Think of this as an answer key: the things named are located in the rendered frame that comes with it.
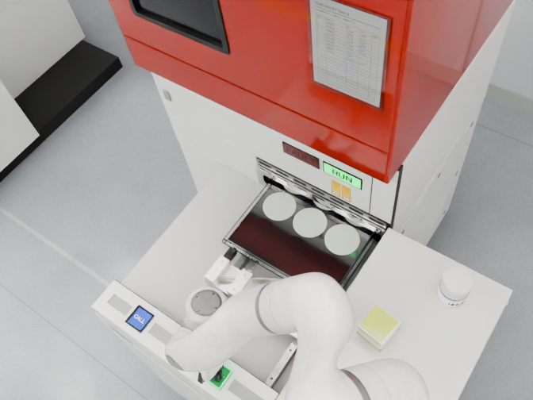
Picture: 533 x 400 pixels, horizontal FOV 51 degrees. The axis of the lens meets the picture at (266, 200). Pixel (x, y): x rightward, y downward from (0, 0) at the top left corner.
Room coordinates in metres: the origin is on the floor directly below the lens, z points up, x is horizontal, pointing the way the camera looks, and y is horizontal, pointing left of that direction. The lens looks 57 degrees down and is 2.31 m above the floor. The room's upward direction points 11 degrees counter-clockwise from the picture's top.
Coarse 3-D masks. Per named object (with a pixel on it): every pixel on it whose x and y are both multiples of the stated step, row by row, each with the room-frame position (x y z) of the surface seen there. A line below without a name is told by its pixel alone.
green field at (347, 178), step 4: (324, 164) 0.85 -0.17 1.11; (324, 168) 0.85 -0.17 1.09; (328, 168) 0.84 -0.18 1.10; (332, 168) 0.83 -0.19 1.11; (328, 172) 0.84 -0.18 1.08; (332, 172) 0.83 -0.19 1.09; (336, 172) 0.82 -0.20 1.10; (340, 172) 0.82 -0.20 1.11; (336, 176) 0.82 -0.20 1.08; (340, 176) 0.82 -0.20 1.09; (344, 176) 0.81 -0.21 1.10; (348, 176) 0.80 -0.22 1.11; (352, 176) 0.79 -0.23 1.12; (344, 180) 0.81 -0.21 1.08; (348, 180) 0.80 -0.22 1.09; (352, 180) 0.79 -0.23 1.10; (356, 180) 0.78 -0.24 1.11; (360, 180) 0.77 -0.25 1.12; (352, 184) 0.79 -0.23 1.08; (356, 184) 0.78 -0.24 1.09
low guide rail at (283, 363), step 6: (360, 252) 0.71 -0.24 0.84; (294, 342) 0.48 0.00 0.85; (288, 348) 0.47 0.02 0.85; (294, 348) 0.47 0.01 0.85; (288, 354) 0.46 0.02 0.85; (294, 354) 0.46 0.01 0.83; (282, 360) 0.44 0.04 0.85; (288, 360) 0.44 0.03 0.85; (276, 366) 0.43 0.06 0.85; (282, 366) 0.43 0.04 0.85; (276, 372) 0.42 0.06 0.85; (282, 372) 0.42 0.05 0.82; (270, 378) 0.40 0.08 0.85; (276, 378) 0.40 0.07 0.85; (270, 384) 0.39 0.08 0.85
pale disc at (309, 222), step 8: (312, 208) 0.85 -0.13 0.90; (296, 216) 0.84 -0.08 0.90; (304, 216) 0.83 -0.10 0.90; (312, 216) 0.83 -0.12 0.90; (320, 216) 0.82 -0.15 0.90; (296, 224) 0.81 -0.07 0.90; (304, 224) 0.81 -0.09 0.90; (312, 224) 0.80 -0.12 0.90; (320, 224) 0.80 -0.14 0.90; (304, 232) 0.78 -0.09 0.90; (312, 232) 0.78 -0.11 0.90; (320, 232) 0.77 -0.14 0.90
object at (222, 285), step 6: (228, 270) 0.72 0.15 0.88; (234, 270) 0.72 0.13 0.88; (222, 276) 0.70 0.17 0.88; (228, 276) 0.70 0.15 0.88; (234, 276) 0.70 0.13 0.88; (222, 282) 0.69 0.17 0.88; (228, 282) 0.68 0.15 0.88; (252, 282) 0.67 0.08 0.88; (258, 282) 0.66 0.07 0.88; (222, 288) 0.67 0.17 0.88; (294, 336) 0.49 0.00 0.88
